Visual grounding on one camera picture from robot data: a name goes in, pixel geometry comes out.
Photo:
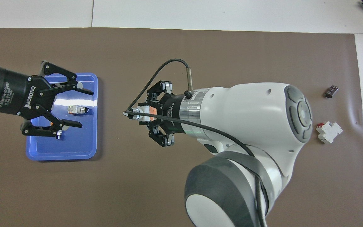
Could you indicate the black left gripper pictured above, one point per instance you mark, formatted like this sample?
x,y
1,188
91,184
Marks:
x,y
14,93

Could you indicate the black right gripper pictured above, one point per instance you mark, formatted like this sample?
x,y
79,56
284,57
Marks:
x,y
172,113

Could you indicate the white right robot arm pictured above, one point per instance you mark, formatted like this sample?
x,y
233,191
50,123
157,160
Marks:
x,y
247,110

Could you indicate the blue plastic tray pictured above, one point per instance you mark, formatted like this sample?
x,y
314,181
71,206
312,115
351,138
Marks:
x,y
74,145

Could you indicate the brown table mat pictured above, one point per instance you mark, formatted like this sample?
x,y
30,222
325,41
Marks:
x,y
181,47

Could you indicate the white red circuit breaker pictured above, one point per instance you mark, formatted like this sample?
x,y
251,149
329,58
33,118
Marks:
x,y
329,131

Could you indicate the small black terminal block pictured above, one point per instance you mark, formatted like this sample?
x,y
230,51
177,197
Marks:
x,y
331,91

